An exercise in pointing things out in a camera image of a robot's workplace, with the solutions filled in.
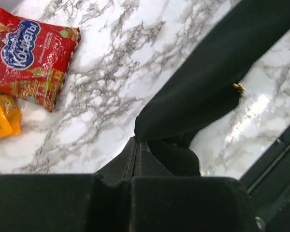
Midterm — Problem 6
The aluminium rail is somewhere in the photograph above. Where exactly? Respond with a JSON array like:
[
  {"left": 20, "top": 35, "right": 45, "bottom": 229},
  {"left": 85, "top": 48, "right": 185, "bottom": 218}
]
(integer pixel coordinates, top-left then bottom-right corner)
[{"left": 240, "top": 125, "right": 290, "bottom": 232}]

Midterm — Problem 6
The red candy bag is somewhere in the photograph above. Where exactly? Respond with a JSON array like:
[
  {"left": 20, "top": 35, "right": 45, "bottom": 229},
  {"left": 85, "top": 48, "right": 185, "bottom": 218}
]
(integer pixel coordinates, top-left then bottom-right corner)
[{"left": 0, "top": 7, "right": 81, "bottom": 112}]

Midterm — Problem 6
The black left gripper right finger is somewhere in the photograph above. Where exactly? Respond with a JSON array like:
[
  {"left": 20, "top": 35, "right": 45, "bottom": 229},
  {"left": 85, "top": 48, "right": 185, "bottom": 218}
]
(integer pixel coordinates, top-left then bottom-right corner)
[{"left": 129, "top": 143, "right": 259, "bottom": 232}]

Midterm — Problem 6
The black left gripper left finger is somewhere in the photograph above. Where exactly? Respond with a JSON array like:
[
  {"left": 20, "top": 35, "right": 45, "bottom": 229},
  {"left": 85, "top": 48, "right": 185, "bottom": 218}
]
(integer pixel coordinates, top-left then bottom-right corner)
[{"left": 0, "top": 138, "right": 137, "bottom": 232}]

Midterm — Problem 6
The orange snack packet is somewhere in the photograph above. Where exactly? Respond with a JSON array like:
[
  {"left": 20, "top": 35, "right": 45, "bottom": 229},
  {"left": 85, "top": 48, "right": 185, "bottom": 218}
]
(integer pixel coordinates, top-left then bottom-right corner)
[{"left": 0, "top": 92, "right": 22, "bottom": 139}]

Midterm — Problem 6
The gold jewelled brooch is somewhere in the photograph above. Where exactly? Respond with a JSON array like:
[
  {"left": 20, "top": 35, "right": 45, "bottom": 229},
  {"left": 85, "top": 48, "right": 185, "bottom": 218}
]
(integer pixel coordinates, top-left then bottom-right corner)
[{"left": 232, "top": 82, "right": 246, "bottom": 95}]

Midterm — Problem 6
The black t-shirt garment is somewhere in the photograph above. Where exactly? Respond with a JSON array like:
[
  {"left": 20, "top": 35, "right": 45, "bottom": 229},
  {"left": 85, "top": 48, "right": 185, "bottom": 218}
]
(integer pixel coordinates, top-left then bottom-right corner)
[{"left": 134, "top": 0, "right": 290, "bottom": 176}]

